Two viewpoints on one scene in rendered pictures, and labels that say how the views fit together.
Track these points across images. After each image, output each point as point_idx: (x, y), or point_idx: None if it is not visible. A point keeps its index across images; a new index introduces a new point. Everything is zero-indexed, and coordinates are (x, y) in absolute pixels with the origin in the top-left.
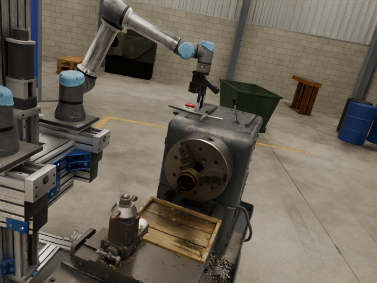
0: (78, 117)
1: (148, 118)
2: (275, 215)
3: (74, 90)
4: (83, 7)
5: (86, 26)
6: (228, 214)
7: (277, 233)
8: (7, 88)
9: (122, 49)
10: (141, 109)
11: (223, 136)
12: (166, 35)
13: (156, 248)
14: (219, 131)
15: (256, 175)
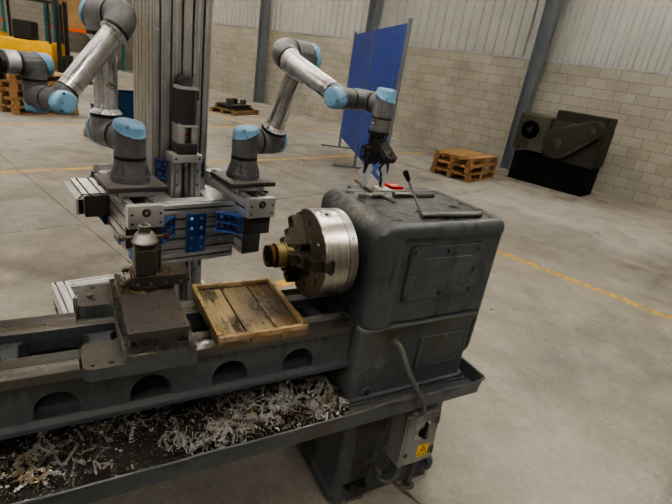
0: (242, 175)
1: (520, 248)
2: (630, 463)
3: (240, 144)
4: (502, 79)
5: (500, 107)
6: (357, 338)
7: (601, 489)
8: (141, 124)
9: (542, 143)
10: (520, 234)
11: (362, 219)
12: (317, 78)
13: (174, 297)
14: (362, 211)
15: (663, 390)
